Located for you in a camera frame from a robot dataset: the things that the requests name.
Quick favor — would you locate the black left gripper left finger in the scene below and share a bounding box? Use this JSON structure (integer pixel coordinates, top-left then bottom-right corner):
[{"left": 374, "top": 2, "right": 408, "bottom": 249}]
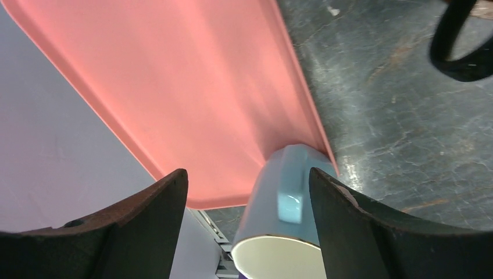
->
[{"left": 1, "top": 169, "right": 188, "bottom": 278}]

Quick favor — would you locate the pink tray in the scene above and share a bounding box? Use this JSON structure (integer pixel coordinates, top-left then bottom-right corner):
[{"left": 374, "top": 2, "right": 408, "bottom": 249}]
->
[{"left": 1, "top": 1, "right": 334, "bottom": 210}]

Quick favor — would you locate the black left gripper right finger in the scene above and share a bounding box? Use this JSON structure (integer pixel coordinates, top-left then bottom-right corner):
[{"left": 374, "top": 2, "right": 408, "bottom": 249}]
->
[{"left": 309, "top": 168, "right": 492, "bottom": 278}]

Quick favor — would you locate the aluminium frame rail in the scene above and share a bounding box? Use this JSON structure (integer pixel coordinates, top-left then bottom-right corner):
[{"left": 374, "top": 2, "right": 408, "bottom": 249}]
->
[{"left": 188, "top": 209, "right": 240, "bottom": 278}]

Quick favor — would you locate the dark green mug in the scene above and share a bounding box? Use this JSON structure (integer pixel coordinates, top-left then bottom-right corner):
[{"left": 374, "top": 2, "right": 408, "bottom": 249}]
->
[{"left": 428, "top": 1, "right": 492, "bottom": 83}]

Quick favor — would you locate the light blue mug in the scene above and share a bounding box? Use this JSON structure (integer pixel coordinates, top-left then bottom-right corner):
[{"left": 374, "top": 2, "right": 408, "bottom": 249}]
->
[{"left": 231, "top": 144, "right": 335, "bottom": 279}]

